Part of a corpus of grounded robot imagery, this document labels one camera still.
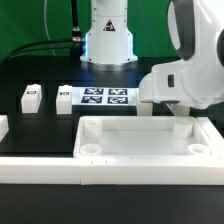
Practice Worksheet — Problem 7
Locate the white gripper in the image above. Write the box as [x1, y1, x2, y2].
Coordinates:
[139, 62, 186, 103]

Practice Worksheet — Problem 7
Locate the white desk top tray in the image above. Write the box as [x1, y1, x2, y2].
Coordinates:
[73, 116, 212, 157]

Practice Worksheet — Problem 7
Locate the white right fence bar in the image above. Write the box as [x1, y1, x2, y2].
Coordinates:
[197, 117, 224, 159]

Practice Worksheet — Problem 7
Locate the fiducial marker sheet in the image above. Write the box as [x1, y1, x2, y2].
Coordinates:
[72, 87, 136, 106]

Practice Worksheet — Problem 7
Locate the white left fence block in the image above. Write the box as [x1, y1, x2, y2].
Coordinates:
[0, 115, 9, 142]

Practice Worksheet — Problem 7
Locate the black thick cable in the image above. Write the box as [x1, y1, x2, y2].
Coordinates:
[3, 0, 86, 63]

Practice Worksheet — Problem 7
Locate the thin white cable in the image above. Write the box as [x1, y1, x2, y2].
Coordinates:
[43, 0, 57, 57]

